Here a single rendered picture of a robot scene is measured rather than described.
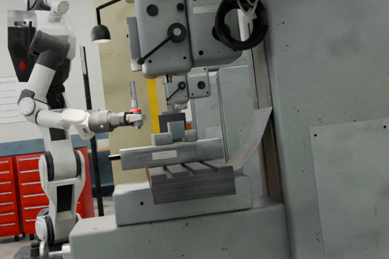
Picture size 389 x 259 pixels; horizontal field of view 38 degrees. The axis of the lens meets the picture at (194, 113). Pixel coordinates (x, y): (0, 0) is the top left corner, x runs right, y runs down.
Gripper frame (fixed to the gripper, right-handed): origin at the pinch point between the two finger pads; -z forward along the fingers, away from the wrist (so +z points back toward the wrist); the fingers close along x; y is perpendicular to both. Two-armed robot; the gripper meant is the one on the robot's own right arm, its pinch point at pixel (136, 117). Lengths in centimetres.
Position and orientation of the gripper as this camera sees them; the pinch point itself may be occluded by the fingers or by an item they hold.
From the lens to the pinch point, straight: 226.6
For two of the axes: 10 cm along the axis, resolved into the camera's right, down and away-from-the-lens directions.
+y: 1.2, 9.9, -0.2
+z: -9.7, 1.2, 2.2
